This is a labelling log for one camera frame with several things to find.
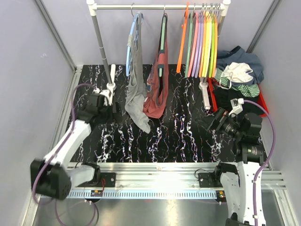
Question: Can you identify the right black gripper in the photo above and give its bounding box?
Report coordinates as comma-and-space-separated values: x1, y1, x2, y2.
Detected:
194, 107, 244, 140

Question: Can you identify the grey tank top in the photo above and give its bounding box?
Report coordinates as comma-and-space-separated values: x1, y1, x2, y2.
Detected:
125, 20, 151, 134

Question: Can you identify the red tank top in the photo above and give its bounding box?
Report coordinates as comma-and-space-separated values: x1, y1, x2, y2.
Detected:
143, 37, 169, 119

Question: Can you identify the mint green hanger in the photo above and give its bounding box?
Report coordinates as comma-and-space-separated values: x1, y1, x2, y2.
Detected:
157, 12, 168, 79

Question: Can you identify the light blue hanger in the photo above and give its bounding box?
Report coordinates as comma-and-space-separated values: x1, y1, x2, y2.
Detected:
126, 11, 144, 77

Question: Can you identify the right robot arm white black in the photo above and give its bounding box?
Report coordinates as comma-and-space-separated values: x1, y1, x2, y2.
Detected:
197, 108, 267, 226

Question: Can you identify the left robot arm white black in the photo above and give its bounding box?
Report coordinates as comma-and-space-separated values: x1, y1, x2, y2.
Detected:
30, 89, 116, 200

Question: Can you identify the yellow hanger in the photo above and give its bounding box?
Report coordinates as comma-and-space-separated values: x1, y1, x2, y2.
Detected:
202, 12, 212, 77

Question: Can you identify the purple hanger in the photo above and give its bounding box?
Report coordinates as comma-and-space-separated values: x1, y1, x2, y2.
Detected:
192, 12, 204, 78

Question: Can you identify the orange-yellow hanger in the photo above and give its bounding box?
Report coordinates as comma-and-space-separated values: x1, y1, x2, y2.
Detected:
199, 12, 207, 78

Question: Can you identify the lime green hanger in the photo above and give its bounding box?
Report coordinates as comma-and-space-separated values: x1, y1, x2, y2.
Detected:
208, 14, 216, 78

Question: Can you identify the black garment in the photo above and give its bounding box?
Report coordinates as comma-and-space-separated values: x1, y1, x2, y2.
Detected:
213, 87, 264, 117

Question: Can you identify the white metal clothes rack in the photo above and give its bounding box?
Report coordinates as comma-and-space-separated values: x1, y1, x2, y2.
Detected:
86, 0, 232, 110

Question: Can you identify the green striped garment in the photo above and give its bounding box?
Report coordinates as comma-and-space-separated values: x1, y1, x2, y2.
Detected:
213, 69, 260, 97

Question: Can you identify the white garment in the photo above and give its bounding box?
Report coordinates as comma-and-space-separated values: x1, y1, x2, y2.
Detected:
219, 62, 253, 89

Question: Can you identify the red plastic bin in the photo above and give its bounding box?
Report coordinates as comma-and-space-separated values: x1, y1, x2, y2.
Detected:
208, 79, 269, 112

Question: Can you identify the blue grey garment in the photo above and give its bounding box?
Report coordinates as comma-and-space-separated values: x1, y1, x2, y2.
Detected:
216, 46, 264, 85

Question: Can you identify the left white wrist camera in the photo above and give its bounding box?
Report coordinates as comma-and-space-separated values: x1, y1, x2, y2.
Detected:
92, 88, 113, 106

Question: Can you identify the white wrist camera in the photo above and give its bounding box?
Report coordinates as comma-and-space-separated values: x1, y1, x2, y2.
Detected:
92, 88, 113, 106
229, 98, 244, 116

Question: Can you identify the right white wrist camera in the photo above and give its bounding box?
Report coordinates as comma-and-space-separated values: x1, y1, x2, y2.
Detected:
229, 98, 244, 116

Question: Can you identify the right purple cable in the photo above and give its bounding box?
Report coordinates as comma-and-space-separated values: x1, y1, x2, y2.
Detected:
243, 99, 276, 226

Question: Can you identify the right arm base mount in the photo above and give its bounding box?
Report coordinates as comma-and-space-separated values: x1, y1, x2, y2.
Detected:
198, 172, 222, 188

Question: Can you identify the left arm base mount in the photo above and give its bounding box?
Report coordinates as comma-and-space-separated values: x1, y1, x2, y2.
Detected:
78, 172, 117, 188

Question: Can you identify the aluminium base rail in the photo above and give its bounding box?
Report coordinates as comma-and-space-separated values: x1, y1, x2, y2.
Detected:
66, 162, 285, 199

